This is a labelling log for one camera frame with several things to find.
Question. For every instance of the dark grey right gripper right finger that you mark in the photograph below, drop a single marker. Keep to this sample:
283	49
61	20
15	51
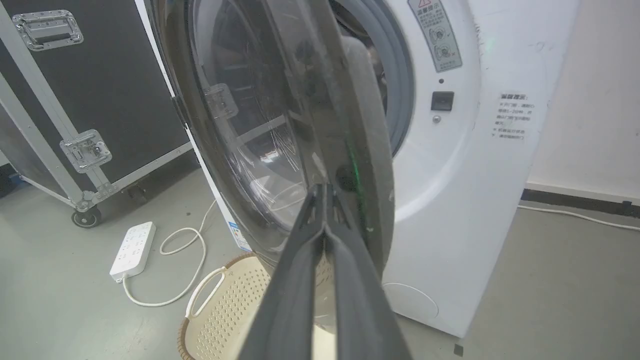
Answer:
360	300

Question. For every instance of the round glass washing machine door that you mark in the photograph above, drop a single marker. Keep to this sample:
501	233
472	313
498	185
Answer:
280	125

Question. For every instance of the white front-load washing machine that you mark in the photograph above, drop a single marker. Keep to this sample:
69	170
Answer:
450	165

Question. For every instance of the cream perforated laundry basket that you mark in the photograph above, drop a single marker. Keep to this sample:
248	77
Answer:
225	315

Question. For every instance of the white power strip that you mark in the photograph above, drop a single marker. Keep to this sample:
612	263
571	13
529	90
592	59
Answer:
132	250

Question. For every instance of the black flight case with aluminium trim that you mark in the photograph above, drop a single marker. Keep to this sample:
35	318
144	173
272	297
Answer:
85	85

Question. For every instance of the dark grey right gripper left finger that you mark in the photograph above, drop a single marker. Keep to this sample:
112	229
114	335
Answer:
295	290

